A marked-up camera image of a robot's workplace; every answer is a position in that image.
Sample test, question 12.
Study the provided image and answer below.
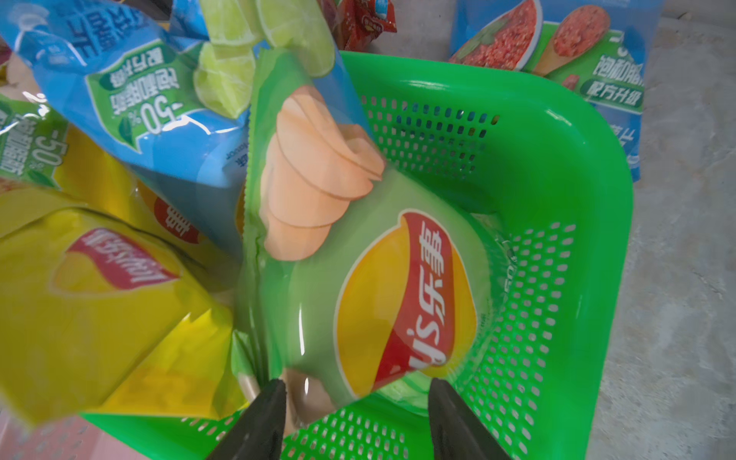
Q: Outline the red Lay's chip bag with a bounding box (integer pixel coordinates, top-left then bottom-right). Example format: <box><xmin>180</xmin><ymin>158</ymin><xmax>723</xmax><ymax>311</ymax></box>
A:
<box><xmin>318</xmin><ymin>0</ymin><xmax>397</xmax><ymax>52</ymax></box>

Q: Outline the light blue Lay's chip bag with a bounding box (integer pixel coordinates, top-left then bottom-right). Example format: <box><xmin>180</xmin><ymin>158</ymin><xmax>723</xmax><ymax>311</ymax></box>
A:
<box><xmin>1</xmin><ymin>1</ymin><xmax>367</xmax><ymax>255</ymax></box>

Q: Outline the green plastic basket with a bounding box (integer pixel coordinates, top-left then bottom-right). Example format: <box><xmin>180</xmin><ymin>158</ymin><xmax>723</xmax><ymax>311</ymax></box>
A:
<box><xmin>79</xmin><ymin>50</ymin><xmax>634</xmax><ymax>460</ymax></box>

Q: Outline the yellow lay's chip bag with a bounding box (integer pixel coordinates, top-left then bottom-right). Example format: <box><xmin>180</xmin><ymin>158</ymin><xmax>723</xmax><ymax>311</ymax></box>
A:
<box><xmin>1</xmin><ymin>95</ymin><xmax>236</xmax><ymax>272</ymax></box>
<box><xmin>1</xmin><ymin>209</ymin><xmax>245</xmax><ymax>426</ymax></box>

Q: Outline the blue tomato Lay's chip bag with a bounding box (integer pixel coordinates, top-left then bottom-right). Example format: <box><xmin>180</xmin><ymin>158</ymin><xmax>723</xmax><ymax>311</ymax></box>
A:
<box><xmin>450</xmin><ymin>0</ymin><xmax>664</xmax><ymax>181</ymax></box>

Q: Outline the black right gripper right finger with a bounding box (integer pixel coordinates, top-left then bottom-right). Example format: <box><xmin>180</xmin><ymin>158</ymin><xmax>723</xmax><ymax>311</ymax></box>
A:
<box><xmin>427</xmin><ymin>379</ymin><xmax>511</xmax><ymax>460</ymax></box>

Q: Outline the yellow Lay's chip bag front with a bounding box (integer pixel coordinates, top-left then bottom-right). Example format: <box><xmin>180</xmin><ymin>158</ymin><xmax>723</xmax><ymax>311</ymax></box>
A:
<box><xmin>1</xmin><ymin>95</ymin><xmax>236</xmax><ymax>272</ymax></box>

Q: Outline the green Lay's chip bag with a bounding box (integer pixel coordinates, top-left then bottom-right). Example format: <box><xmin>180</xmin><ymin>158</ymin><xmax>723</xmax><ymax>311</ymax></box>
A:
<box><xmin>242</xmin><ymin>48</ymin><xmax>514</xmax><ymax>433</ymax></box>

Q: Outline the pink plastic basket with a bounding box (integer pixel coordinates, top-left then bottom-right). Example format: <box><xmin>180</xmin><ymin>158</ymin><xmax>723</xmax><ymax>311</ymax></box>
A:
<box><xmin>1</xmin><ymin>407</ymin><xmax>147</xmax><ymax>460</ymax></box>

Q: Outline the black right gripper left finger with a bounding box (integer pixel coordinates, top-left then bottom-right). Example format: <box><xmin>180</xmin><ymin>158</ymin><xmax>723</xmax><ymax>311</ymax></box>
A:
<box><xmin>206</xmin><ymin>379</ymin><xmax>287</xmax><ymax>460</ymax></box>

